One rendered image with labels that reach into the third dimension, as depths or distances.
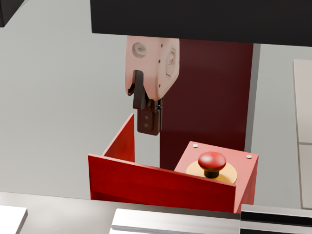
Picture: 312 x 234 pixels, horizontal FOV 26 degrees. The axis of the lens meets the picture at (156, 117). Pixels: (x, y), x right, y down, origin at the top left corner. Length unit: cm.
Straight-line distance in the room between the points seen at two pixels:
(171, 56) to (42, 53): 211
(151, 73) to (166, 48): 4
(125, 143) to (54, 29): 222
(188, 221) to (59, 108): 202
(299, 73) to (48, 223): 32
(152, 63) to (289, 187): 140
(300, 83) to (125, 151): 37
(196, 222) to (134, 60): 33
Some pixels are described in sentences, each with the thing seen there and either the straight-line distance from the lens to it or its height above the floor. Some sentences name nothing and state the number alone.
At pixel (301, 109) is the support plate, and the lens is 70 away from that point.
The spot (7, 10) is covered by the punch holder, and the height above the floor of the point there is 118.
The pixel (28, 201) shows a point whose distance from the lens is 78.
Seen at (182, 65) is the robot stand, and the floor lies 73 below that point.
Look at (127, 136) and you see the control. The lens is 102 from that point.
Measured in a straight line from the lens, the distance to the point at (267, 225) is 55.
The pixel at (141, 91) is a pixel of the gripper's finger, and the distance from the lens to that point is 89.
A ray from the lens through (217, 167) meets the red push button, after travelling 93.
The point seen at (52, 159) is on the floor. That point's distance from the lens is 233.
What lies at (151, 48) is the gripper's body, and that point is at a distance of 86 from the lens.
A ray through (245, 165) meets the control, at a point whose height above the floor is 78.
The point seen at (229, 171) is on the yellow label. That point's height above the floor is 78.
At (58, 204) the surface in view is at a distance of 77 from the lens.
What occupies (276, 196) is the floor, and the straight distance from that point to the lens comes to 218.
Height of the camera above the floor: 137
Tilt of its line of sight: 33 degrees down
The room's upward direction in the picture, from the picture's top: straight up
